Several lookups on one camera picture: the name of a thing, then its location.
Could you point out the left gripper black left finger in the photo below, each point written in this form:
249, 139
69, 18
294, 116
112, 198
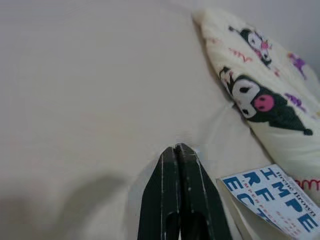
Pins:
162, 195

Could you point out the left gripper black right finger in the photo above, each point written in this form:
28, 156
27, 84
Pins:
197, 200

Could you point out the white book with blue letters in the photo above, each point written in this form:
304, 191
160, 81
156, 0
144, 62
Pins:
270, 200

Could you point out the cream cartoon print pillow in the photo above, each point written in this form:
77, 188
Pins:
275, 125

